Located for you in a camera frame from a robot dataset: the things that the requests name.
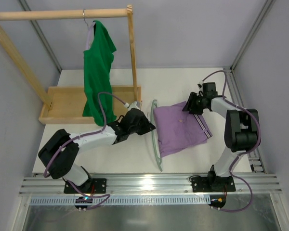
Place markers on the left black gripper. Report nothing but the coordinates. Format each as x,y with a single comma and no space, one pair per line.
139,121

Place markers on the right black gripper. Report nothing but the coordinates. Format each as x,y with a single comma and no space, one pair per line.
191,103

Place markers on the purple trousers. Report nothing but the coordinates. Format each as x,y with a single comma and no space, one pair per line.
178,129

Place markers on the mint green clothes hanger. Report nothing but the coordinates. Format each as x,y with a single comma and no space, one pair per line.
154,136

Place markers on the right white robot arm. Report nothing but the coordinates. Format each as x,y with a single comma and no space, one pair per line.
241,135

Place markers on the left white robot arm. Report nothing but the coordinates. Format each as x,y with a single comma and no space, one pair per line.
60,151

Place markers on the purple clothes hanger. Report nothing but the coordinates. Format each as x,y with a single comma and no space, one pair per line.
90,34

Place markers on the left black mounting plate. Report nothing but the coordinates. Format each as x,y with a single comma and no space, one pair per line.
92,185

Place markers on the black mounting plate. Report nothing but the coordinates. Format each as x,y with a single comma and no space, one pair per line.
207,185
92,185

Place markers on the green t-shirt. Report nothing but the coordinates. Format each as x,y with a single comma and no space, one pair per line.
97,64

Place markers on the wooden clothes rack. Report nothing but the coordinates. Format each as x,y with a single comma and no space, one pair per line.
64,105

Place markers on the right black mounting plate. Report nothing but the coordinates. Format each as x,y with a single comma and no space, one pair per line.
207,185

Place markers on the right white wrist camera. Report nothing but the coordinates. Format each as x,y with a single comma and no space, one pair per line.
200,86

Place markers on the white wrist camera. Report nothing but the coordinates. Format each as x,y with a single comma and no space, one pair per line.
200,86
135,104

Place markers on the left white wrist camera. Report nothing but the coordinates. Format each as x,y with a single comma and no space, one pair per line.
135,104

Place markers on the aluminium frame post right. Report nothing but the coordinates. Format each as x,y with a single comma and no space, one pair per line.
255,159

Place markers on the aluminium frame post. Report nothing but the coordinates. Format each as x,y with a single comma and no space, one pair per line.
26,8
255,159

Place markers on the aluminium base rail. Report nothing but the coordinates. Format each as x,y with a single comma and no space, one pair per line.
144,184

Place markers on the slotted cable duct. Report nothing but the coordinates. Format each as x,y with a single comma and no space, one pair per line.
122,200

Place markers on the aluminium frame post left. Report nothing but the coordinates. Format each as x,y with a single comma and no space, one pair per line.
26,8

